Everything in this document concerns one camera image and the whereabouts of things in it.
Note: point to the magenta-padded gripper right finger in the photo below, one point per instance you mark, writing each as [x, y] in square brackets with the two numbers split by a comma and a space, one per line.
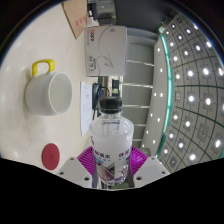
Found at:
[148, 168]

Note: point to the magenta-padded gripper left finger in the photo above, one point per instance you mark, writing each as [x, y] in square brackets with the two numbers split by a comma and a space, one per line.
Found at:
[75, 170]

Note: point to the clear water bottle black cap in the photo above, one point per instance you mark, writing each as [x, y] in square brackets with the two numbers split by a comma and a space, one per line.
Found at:
[111, 136]

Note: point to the flat round red coaster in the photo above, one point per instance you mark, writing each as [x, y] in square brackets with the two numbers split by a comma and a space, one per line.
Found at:
[51, 156]

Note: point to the black bag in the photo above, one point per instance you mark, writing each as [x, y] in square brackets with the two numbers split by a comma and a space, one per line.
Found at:
[96, 95]

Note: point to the ceiling lights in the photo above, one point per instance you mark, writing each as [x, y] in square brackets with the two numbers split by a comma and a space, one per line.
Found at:
[190, 73]

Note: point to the white printed cardboard box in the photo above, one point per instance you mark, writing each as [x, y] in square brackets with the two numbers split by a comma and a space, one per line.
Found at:
[106, 50]

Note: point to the flat brown cardboard sheet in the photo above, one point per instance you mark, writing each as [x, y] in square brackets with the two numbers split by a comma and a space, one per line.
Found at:
[76, 16]

